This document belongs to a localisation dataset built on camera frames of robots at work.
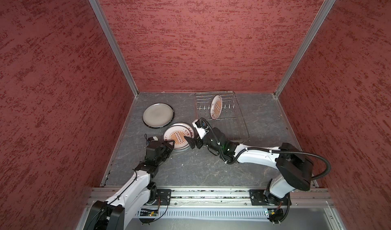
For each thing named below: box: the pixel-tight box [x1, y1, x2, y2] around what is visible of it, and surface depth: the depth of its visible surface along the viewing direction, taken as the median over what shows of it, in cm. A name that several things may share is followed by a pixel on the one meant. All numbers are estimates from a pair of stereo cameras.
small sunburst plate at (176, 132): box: [162, 122, 195, 152], surface depth 97 cm
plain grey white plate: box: [142, 102, 175, 129], surface depth 107 cm
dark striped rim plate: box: [142, 117, 175, 129], surface depth 102 cm
